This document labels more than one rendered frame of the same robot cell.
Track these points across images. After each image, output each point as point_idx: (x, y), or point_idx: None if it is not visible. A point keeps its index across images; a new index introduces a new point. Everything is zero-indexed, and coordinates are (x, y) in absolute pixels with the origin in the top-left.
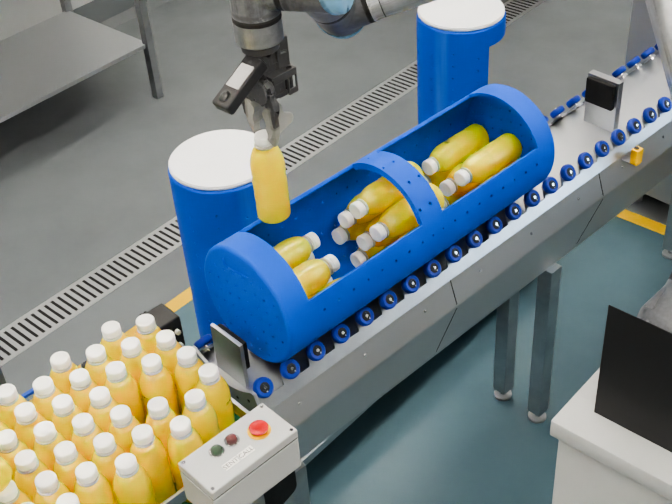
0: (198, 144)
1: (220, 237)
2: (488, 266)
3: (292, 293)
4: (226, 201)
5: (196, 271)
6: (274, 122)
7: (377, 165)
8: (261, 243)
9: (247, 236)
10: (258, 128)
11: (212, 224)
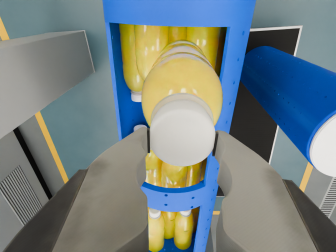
0: None
1: (311, 89)
2: None
3: (106, 3)
4: (323, 110)
5: (318, 68)
6: (51, 198)
7: (173, 195)
8: (168, 18)
9: (198, 17)
10: (217, 153)
11: (324, 91)
